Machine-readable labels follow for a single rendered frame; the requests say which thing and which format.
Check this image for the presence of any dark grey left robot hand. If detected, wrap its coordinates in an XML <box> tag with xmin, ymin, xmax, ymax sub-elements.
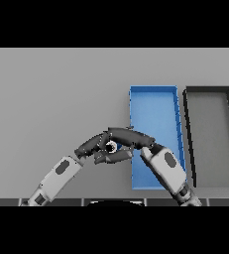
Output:
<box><xmin>73</xmin><ymin>131</ymin><xmax>134</xmax><ymax>166</ymax></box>

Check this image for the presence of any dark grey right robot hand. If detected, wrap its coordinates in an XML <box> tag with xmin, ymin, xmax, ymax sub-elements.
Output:
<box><xmin>106</xmin><ymin>126</ymin><xmax>164</xmax><ymax>155</ymax></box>

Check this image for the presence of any blue pipe with pale ring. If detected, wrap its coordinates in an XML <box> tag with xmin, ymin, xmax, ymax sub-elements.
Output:
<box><xmin>104</xmin><ymin>140</ymin><xmax>123</xmax><ymax>154</ymax></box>

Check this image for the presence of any blue bin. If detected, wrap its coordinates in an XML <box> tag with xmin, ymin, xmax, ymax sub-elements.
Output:
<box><xmin>128</xmin><ymin>84</ymin><xmax>188</xmax><ymax>191</ymax></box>

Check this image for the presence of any dark grey bin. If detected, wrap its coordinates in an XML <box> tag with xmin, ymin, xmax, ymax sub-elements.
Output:
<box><xmin>181</xmin><ymin>85</ymin><xmax>229</xmax><ymax>190</ymax></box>

